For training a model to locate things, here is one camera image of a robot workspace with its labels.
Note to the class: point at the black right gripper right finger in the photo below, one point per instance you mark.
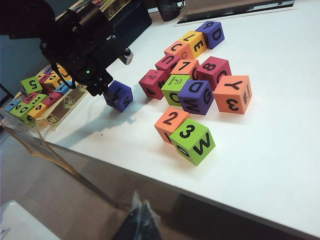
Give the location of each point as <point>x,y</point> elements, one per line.
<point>150,225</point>

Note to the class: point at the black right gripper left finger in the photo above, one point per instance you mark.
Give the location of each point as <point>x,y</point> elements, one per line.
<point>132,220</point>

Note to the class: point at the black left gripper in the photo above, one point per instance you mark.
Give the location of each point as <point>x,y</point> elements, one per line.
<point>97,81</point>

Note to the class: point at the purple foam block G 9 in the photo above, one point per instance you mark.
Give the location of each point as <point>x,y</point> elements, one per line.
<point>120,87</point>

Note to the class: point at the pink foam block 4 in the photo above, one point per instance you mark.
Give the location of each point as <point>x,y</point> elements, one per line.
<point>145,87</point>

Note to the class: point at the orange foam block I 2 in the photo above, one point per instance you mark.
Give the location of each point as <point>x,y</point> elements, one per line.
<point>180,117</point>

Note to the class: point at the green foam block W O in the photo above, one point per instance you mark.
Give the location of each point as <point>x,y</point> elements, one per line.
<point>197,127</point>

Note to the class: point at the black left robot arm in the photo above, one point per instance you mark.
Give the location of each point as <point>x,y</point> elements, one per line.
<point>70,37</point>

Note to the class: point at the cream patterned block tray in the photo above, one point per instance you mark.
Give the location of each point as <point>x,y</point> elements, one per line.
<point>70,102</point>

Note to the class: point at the blue foam block Y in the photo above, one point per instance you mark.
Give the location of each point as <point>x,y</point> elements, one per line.
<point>66,91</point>

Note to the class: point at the yellow foam block 3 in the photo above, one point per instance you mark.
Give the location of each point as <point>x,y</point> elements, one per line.
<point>53,78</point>

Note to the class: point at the green foam block C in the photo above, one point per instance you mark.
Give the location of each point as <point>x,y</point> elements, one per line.
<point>166,87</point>

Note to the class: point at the pink foam block T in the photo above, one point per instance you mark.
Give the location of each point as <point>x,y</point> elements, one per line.
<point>47,101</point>

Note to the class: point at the red foam block N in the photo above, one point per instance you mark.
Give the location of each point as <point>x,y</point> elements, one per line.
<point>46,86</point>

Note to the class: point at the green foam block 3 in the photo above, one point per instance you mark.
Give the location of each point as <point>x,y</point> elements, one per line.
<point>43,97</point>

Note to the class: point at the orange foam block 7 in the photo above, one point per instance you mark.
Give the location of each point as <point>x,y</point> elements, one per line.
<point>176,71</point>

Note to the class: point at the orange foam block C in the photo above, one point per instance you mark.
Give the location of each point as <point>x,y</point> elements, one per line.
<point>171,51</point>

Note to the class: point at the purple foam block D W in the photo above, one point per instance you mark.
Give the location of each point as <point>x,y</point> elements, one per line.
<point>185,87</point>

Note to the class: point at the orange foam number block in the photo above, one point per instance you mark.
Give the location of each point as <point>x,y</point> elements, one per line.
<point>32,113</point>

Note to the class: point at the pink foam block 6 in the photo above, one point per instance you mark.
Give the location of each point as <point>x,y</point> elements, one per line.
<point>28,98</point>

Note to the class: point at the yellow patterned box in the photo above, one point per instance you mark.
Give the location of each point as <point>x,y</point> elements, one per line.
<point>117,10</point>

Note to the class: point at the green foam block 5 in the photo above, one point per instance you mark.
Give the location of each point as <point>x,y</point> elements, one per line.
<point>24,87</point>

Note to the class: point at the green foam block D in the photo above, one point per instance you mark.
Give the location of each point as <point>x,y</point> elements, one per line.
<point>15,112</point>

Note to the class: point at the clear plastic bag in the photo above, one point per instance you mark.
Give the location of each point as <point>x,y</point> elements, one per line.
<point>20,135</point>

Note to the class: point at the yellow foam block E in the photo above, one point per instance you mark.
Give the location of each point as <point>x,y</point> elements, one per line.
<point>200,53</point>

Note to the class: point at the blue foam block L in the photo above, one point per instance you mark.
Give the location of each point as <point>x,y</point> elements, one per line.
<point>8,107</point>

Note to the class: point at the black mug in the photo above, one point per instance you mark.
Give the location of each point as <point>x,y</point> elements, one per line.
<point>170,10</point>

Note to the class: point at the white platform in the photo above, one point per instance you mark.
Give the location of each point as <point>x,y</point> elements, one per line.
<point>22,222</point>

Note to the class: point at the orange foam block 3 Y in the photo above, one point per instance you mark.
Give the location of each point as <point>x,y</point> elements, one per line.
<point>222,100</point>

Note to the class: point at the pink foam block 8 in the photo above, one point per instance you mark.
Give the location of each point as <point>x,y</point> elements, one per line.
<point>222,62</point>

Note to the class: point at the purple foam block 9 D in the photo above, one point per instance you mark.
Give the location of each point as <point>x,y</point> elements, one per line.
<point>220,41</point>

